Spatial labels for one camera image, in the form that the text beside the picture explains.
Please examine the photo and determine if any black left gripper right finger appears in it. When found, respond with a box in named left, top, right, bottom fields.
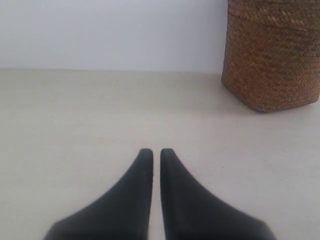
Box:
left=160, top=148, right=276, bottom=240

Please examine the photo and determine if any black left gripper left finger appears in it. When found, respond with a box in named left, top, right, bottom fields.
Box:
left=44, top=148, right=154, bottom=240

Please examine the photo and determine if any brown woven wicker basket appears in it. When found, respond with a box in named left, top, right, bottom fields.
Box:
left=221, top=0, right=320, bottom=113

